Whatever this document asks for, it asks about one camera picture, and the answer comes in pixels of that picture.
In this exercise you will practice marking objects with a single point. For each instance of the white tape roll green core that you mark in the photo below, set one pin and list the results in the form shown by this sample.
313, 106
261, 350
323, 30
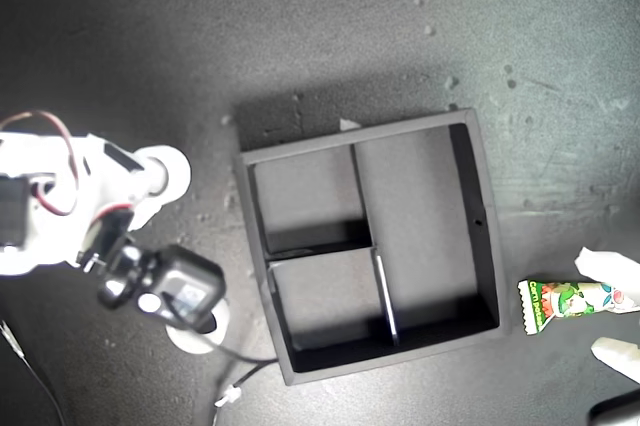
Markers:
180, 173

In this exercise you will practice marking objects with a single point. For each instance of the green printed snack bar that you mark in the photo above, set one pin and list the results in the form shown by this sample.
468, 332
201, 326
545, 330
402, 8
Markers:
565, 303

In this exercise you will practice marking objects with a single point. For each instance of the black tray with wells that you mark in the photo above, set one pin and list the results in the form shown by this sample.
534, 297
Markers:
425, 206

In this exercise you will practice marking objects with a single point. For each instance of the small white paper scrap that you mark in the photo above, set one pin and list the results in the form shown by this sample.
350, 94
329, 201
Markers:
349, 124

